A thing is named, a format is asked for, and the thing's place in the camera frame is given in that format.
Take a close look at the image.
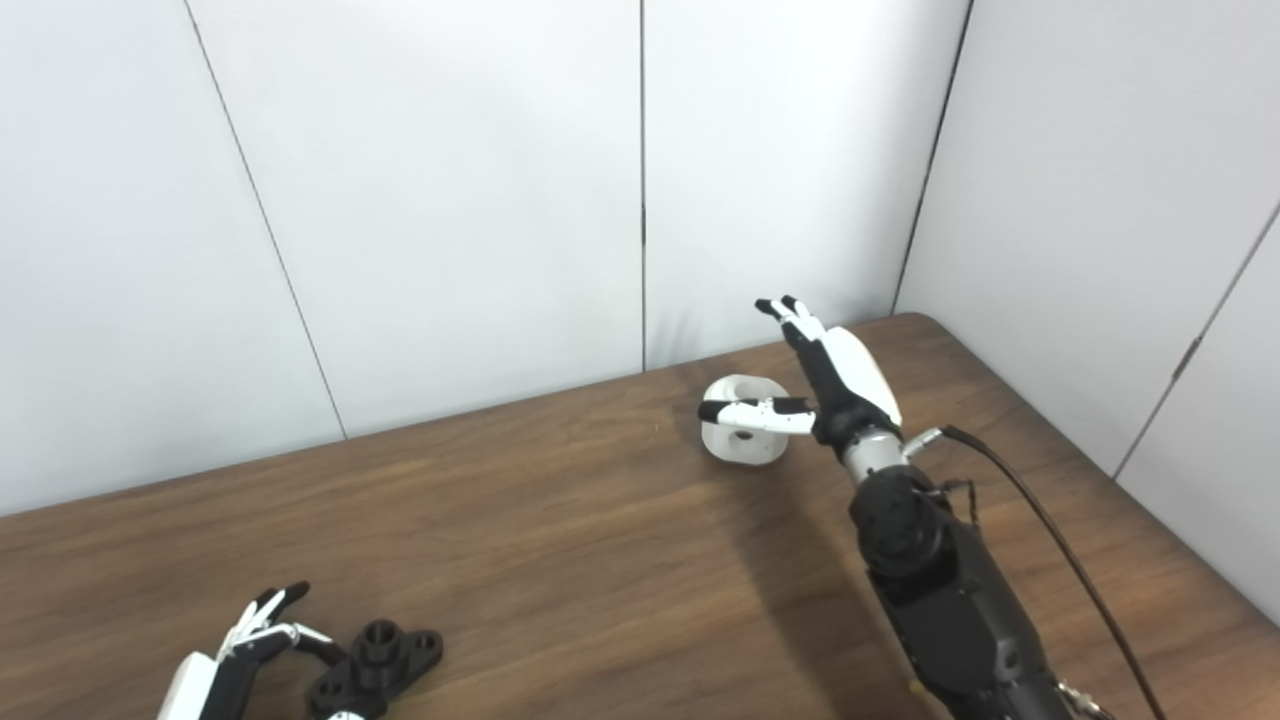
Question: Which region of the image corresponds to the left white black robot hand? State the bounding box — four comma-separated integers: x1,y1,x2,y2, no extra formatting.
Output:
155,582,363,720

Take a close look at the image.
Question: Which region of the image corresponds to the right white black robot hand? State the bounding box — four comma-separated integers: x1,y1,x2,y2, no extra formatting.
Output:
698,295,904,449

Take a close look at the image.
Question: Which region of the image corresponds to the round white piece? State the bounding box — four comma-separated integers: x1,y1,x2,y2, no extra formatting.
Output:
700,375,791,467

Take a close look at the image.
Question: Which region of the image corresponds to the black flanged holder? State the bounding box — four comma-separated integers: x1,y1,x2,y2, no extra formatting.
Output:
307,619,444,719

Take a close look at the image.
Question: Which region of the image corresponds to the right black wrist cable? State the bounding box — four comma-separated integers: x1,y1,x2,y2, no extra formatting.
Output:
905,425,1169,720

